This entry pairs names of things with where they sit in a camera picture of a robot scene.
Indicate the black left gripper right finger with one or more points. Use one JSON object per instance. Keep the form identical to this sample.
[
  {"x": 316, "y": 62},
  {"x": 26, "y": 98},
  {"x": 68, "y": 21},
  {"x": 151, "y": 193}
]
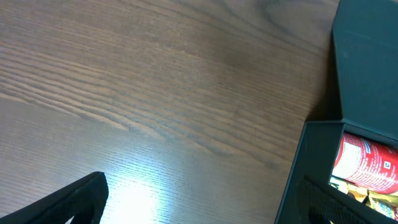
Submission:
[{"x": 317, "y": 205}]

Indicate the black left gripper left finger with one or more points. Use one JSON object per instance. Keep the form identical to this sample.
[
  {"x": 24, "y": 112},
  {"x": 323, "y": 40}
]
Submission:
[{"x": 81, "y": 202}]

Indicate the green yellow snack bar wrapper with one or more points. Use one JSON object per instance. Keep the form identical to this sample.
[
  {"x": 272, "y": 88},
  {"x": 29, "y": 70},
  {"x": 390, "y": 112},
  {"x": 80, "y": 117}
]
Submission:
[{"x": 385, "y": 204}]

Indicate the red snack can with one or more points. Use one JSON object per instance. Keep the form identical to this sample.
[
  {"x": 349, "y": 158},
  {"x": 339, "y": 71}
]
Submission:
[{"x": 366, "y": 164}]

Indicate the black box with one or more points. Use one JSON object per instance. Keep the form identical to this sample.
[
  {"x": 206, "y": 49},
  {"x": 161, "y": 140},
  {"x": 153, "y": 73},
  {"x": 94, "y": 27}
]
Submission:
[{"x": 361, "y": 98}]

